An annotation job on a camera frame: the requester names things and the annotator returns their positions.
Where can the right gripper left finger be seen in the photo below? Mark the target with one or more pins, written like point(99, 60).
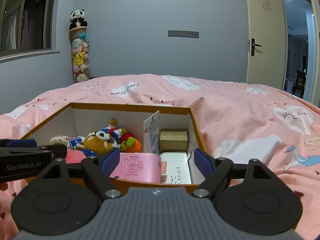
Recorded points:
point(97, 171)

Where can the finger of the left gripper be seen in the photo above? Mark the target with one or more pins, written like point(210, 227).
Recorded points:
point(17, 143)

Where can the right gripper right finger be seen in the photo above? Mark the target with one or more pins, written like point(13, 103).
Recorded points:
point(216, 174)

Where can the duck plush keychain toy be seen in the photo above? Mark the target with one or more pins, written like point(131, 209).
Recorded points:
point(113, 131)

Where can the white box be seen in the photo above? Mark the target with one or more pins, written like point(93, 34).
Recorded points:
point(177, 168)

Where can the orange crochet carrot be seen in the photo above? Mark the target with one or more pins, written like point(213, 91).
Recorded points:
point(129, 144)

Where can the pink padded pouch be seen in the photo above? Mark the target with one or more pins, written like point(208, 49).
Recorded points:
point(141, 167)

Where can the small tan cardboard box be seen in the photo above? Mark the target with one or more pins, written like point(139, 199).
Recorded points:
point(173, 140)

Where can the white lotion tube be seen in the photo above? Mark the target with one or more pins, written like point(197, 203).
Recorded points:
point(151, 134)

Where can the white crochet bunny doll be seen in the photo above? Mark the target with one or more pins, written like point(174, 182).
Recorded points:
point(62, 140)

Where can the pink cloud-print duvet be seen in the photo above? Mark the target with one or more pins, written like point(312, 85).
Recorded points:
point(233, 120)

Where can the orange cardboard storage box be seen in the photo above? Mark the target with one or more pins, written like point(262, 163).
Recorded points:
point(79, 119)

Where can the cream bedroom door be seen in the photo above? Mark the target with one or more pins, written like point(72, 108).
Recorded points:
point(267, 43)

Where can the hanging plush toy organizer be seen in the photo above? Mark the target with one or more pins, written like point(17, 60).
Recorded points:
point(80, 54)

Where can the panda plush toy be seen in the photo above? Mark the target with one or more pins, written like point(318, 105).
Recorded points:
point(77, 19)

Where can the dark window frame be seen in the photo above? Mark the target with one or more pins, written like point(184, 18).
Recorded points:
point(26, 26)

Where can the grey wall socket strip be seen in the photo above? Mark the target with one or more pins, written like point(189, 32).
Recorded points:
point(183, 33)

